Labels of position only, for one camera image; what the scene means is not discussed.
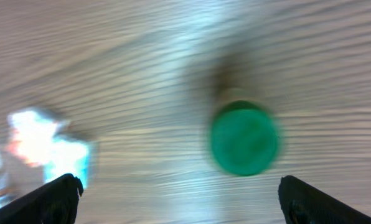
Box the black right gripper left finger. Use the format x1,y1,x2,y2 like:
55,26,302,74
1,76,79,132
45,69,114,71
0,174,83,224

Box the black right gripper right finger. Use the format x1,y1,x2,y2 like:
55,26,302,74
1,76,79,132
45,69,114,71
278,175,371,224

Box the teal tissue packet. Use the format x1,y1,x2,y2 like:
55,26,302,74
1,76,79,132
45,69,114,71
44,134,95,189

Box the orange snack packet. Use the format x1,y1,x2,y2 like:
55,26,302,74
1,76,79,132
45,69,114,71
6,106,70,167

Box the green lid jar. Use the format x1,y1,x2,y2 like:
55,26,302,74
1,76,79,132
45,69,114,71
208,88,281,177

